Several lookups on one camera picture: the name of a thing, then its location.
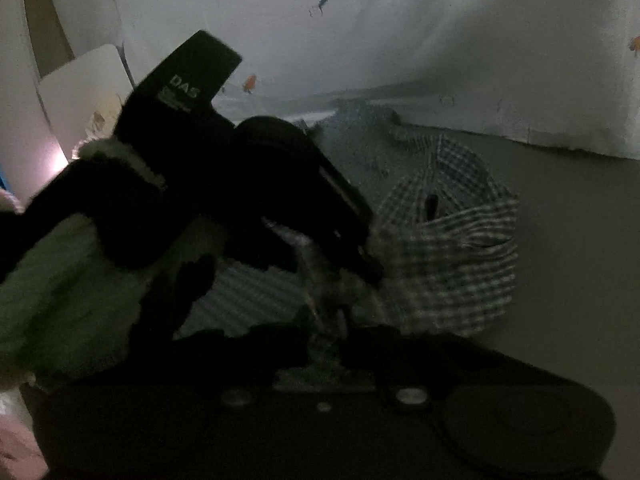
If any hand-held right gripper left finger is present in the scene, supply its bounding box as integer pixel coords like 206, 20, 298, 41
165, 305, 313, 408

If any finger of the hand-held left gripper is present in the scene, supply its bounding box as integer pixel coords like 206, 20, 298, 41
309, 152, 387, 288

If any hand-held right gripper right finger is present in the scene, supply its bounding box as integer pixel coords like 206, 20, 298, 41
342, 322, 506, 408

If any blue checked shirt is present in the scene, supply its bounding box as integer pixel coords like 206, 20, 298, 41
175, 100, 521, 391

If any person's left forearm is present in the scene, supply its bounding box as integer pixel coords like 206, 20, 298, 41
0, 137, 218, 391

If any pale yellow cloth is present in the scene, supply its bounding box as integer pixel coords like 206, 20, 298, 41
75, 99, 123, 157

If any white board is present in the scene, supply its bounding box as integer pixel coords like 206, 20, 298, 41
37, 44, 135, 163

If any white carrot print sheet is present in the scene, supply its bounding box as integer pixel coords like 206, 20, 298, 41
105, 0, 640, 161

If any pink cloth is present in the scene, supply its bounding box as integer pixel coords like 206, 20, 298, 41
0, 417, 48, 480

